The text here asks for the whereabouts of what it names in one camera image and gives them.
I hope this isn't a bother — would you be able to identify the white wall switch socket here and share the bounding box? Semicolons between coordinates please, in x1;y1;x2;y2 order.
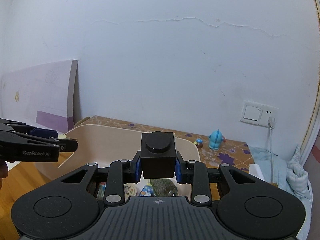
240;100;278;128

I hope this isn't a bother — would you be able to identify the round illustrated tin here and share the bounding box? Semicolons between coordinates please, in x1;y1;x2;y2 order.
124;183;137;199

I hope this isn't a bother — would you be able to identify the gold tissue box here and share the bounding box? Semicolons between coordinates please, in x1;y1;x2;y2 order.
249;161;278;187

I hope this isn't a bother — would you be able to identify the purple white board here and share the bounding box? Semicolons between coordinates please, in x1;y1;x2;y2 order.
1;60;78;133

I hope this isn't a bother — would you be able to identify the floral patterned nightstand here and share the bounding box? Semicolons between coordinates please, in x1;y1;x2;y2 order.
75;115;254;172

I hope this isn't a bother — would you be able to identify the blue cartoon card pack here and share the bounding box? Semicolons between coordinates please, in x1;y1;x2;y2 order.
139;183;155;197

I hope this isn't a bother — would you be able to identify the light blue blanket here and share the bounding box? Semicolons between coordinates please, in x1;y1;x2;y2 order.
250;146;313;239

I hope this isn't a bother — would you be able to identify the cream door frame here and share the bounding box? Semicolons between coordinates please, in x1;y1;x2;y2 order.
299;0;320;156

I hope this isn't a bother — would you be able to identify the blue cartoon figurine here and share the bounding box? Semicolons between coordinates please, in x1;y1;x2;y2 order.
208;129;226;150

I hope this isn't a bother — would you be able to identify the person's left hand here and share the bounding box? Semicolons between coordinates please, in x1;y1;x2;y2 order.
0;160;9;189

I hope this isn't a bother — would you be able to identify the black cube box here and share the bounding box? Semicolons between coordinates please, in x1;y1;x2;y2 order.
140;131;176;179

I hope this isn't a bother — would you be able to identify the long blue cartoon box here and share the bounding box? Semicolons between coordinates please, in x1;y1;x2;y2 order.
97;183;106;200

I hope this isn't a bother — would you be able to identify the white plug and cable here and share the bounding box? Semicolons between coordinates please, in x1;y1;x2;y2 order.
266;115;277;183

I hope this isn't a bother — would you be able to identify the small colourful toy figure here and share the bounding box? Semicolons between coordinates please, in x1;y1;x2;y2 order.
194;138;203;148

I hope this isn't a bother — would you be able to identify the dried herb bag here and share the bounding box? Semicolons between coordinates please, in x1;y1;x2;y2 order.
150;178;178;197

